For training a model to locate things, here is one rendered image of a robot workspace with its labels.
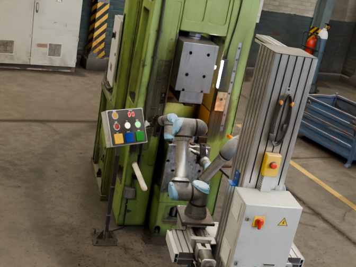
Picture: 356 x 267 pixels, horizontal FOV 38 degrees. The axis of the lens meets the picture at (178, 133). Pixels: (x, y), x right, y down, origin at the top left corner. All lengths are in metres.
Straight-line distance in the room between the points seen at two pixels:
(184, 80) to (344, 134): 3.83
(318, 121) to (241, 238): 5.10
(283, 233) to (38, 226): 2.38
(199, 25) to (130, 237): 1.93
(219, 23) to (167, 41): 0.45
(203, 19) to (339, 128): 3.86
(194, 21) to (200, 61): 0.32
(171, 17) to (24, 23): 5.20
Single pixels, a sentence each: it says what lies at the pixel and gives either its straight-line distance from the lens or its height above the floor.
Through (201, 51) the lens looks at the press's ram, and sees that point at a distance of 4.17.
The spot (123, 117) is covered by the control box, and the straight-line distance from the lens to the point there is 4.03.
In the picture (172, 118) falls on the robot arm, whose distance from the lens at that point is 3.73.
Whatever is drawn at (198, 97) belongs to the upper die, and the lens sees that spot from 4.27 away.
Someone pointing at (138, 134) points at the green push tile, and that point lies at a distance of 4.08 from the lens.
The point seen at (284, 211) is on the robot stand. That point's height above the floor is 1.20.
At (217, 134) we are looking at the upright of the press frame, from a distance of 4.61.
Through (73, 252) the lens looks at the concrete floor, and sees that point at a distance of 4.39.
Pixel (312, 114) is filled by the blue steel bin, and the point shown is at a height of 0.46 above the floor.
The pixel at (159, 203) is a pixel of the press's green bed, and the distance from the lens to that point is 4.54.
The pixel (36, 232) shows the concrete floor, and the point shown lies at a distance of 4.61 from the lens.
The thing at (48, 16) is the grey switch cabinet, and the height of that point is 0.96.
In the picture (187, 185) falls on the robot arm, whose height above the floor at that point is 1.04.
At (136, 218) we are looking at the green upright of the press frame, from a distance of 4.79.
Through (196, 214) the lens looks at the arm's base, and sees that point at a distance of 3.41.
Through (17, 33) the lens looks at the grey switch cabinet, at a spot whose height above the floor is 0.62.
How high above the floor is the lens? 2.47
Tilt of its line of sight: 20 degrees down
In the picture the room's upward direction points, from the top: 11 degrees clockwise
